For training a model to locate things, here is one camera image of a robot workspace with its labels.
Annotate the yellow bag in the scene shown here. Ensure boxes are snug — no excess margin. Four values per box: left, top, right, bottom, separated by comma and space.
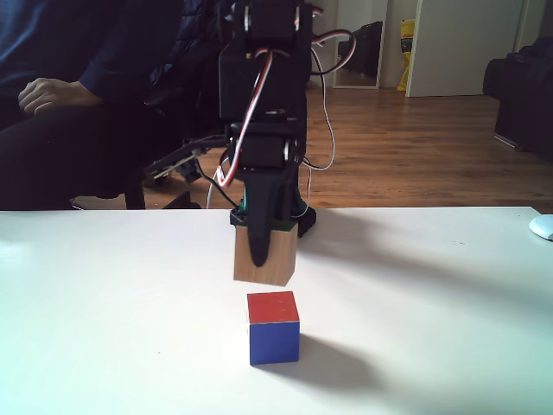
397, 17, 416, 93

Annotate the thin white cable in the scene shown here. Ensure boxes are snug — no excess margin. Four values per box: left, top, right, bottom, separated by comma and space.
302, 71, 337, 170

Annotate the red-topped wooden cube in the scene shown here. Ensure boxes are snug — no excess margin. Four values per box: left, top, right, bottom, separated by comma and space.
245, 290, 302, 367

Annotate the person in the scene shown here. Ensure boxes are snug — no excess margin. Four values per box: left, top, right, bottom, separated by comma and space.
0, 0, 226, 209

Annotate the black device with circuit board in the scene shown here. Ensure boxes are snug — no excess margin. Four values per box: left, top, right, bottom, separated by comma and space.
143, 134, 230, 185

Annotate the white computer mouse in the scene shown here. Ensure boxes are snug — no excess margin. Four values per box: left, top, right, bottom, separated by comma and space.
529, 214, 553, 242

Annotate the person's hand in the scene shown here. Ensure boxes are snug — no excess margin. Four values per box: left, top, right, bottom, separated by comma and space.
17, 77, 105, 117

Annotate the black sofa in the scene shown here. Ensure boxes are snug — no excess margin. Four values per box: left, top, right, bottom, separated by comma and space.
482, 37, 553, 163

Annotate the red white black servo cable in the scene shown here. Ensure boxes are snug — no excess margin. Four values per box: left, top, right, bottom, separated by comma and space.
217, 47, 277, 188
309, 29, 358, 78

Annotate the white framed mirror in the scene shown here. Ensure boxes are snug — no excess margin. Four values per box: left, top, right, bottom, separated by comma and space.
332, 0, 389, 90

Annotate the green-topped wooden cube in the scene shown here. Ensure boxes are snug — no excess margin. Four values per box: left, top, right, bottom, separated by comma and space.
232, 220, 298, 288

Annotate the white door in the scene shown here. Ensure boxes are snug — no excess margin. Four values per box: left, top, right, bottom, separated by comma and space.
404, 0, 526, 99

